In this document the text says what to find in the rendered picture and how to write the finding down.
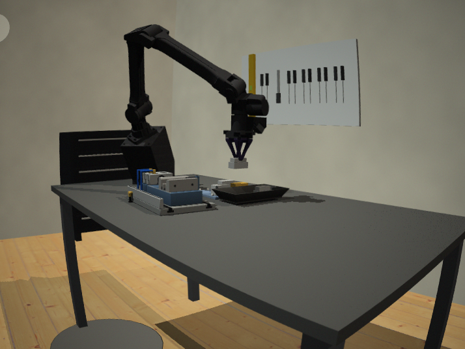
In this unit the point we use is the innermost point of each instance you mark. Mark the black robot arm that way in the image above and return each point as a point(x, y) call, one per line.
point(229, 85)

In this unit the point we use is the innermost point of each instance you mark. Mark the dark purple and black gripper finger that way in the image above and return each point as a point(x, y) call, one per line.
point(230, 144)
point(237, 144)

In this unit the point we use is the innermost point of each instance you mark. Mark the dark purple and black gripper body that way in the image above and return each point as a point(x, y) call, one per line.
point(238, 124)

